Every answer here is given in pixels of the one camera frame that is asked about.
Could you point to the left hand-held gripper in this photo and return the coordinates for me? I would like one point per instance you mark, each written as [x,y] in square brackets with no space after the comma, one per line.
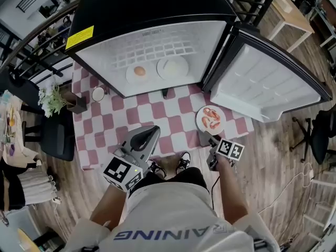
[118,172]

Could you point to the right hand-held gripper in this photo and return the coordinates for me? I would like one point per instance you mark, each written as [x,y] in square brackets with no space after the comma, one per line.
[231,149]

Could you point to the white round plate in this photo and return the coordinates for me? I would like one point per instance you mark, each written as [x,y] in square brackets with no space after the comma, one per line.
[130,79]
[223,114]
[183,62]

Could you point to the brown egg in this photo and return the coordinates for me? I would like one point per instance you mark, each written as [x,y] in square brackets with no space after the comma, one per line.
[139,71]

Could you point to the black mini fridge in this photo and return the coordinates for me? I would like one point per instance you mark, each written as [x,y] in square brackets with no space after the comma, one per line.
[147,4]

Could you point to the person's right forearm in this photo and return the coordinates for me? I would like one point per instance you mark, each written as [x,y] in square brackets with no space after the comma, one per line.
[231,193]

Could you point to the person's left forearm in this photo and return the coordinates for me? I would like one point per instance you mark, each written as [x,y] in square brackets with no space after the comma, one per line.
[110,209]

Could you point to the pink white checked tablecloth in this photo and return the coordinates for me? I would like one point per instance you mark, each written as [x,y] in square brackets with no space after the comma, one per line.
[147,119]

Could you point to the person's left shoe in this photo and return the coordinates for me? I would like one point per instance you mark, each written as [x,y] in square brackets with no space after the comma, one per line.
[158,169]

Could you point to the person's shoe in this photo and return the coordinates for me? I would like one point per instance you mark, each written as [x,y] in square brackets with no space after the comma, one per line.
[183,161]
[158,169]

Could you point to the person's right shoe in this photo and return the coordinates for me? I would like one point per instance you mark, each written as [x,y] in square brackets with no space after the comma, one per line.
[183,161]

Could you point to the person's black shorts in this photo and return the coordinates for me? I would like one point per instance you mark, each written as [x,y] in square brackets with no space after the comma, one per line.
[189,177]

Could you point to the white mug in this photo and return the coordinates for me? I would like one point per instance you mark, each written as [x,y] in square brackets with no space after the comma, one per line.
[98,93]

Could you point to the person's white shirt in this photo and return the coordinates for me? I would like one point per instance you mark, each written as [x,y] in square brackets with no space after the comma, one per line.
[170,214]

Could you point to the brown paper vase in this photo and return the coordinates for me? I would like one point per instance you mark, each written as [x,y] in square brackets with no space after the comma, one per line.
[77,104]

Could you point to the black office chair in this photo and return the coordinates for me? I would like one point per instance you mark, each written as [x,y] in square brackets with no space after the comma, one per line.
[321,138]
[57,140]

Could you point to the white flower bouquet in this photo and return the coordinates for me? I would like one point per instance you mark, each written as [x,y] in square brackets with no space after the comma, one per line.
[51,101]

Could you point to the white power strip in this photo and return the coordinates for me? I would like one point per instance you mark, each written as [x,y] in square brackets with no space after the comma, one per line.
[57,200]

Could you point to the cream cloth side table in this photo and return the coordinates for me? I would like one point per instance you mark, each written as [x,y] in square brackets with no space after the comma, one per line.
[10,130]

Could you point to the light wooden table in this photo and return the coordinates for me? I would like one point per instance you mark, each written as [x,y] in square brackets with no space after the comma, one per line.
[291,12]

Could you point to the wood-topped black railing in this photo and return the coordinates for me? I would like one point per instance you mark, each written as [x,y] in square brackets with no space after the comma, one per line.
[31,34]

